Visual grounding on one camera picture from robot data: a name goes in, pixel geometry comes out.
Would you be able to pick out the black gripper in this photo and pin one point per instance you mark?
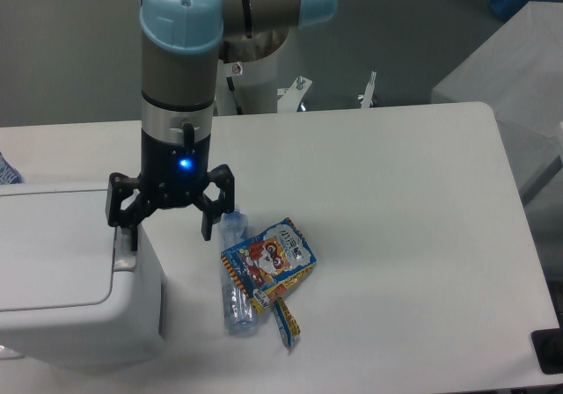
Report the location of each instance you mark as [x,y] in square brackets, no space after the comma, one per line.
[169,169]

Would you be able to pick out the white push-lid trash can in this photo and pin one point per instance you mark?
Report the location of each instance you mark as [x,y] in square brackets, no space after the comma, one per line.
[76,292]

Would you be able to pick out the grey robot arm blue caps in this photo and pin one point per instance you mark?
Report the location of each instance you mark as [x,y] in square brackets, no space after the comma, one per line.
[181,45]

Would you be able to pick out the clear plastic water bottle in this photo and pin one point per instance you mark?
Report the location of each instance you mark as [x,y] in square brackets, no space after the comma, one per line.
[239,316]

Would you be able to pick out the blue cartoon snack wrapper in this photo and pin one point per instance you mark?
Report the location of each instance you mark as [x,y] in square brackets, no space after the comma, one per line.
[273,263]

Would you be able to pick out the blue patterned object left edge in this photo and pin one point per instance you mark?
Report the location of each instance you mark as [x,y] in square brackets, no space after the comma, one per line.
[9,175]

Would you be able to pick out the white side table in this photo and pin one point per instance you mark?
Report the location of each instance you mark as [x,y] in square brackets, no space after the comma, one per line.
[518,73]

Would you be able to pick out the black clamp at table corner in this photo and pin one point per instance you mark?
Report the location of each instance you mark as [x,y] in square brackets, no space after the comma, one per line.
[548,347]

